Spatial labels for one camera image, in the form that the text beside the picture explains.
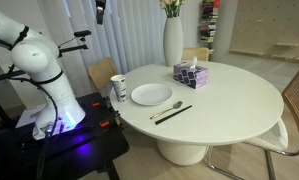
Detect black chopsticks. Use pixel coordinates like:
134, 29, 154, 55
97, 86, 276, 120
155, 105, 192, 125

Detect wooden pegboard with shelves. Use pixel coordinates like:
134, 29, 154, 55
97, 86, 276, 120
229, 0, 299, 61

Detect rattan chair with cushion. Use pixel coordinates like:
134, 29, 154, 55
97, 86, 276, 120
205, 66, 299, 180

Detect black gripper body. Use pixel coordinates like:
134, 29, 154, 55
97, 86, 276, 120
95, 0, 106, 25

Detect black camera on stand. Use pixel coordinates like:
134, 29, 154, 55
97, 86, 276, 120
58, 30, 91, 57

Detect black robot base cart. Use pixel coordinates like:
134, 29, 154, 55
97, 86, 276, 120
0, 93, 129, 180

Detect patterned paper cup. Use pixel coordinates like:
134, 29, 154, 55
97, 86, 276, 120
111, 74, 127, 102

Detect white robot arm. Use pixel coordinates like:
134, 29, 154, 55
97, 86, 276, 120
0, 12, 86, 140

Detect flower bouquet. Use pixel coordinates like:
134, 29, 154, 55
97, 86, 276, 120
159, 0, 185, 18

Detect wooden chair near robot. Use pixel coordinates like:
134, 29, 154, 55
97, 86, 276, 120
88, 58, 117, 90

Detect wooden chair behind table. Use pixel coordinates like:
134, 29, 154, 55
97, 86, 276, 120
182, 47, 210, 61

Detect purple tissue box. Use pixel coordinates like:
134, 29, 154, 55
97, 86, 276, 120
173, 63, 208, 89

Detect metal spoon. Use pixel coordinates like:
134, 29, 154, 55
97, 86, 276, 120
150, 101, 183, 120

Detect stack of books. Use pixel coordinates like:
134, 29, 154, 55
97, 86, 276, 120
198, 0, 220, 43

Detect white round table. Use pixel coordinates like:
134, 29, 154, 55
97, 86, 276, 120
110, 61, 284, 166

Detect tall white vase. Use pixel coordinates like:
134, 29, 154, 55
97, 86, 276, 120
163, 17, 183, 67

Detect white round plate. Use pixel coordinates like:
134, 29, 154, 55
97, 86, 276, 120
131, 83, 172, 106

